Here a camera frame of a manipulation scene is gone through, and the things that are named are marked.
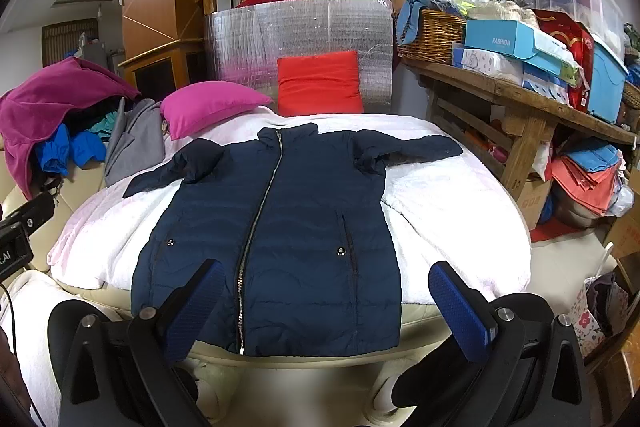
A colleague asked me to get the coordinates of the navy blue puffer jacket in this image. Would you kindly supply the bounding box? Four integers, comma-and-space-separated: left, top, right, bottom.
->
126, 124, 461, 357

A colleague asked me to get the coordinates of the beige sofa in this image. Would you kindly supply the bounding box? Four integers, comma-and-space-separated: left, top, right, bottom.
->
1, 152, 105, 273

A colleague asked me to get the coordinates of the white pink fleece blanket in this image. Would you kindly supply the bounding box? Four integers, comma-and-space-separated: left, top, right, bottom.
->
47, 107, 532, 305

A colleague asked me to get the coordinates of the floral bag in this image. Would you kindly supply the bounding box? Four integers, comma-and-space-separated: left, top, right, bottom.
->
568, 277, 606, 359

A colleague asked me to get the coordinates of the blue garment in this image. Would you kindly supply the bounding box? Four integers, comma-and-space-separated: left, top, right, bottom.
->
34, 124, 106, 176

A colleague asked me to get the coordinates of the purple fleece garment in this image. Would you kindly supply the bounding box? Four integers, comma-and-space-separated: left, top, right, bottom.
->
0, 57, 140, 199

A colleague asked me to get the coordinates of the teal garment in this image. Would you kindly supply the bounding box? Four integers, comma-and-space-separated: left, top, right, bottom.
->
87, 112, 117, 143

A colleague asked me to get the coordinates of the cardboard box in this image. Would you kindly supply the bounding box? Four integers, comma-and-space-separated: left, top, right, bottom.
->
516, 178, 552, 230

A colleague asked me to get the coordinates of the grey coat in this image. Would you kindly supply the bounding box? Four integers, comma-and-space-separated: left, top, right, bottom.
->
104, 98, 165, 186

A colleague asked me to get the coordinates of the stack of coral cloths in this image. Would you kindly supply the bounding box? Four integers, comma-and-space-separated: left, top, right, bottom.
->
550, 139, 623, 217

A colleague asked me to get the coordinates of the magenta pillow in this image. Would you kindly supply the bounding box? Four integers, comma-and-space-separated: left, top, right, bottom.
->
160, 80, 272, 140

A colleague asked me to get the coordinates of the wooden bench table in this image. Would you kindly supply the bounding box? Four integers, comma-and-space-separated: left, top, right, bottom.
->
401, 57, 639, 199

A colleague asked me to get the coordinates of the wooden cabinet column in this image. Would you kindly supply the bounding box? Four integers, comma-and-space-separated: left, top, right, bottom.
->
120, 0, 206, 101

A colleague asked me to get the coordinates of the white patterned tissue pack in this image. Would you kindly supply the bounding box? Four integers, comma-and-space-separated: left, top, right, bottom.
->
451, 44, 524, 86

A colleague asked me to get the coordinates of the blue plastic bin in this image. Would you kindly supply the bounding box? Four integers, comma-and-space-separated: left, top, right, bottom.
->
587, 38, 628, 124

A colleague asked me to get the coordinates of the red cushion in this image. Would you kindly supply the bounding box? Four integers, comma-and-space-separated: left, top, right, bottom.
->
277, 51, 363, 117

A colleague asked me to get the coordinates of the blue fashion box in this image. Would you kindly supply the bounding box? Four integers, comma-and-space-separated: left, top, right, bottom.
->
464, 20, 579, 84

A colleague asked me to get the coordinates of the silver foil insulation panel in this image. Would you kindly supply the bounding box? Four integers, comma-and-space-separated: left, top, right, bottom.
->
204, 0, 394, 113

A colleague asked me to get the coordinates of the wicker basket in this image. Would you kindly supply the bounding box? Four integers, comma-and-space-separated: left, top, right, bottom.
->
397, 9, 466, 65

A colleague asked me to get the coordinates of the red gift bag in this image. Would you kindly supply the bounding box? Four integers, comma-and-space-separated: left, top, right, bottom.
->
534, 8, 597, 113

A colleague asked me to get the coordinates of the light blue cloth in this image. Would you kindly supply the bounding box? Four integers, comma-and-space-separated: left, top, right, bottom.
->
396, 0, 462, 46

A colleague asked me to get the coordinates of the black cable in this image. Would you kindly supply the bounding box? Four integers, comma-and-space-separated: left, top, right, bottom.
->
0, 281, 49, 427

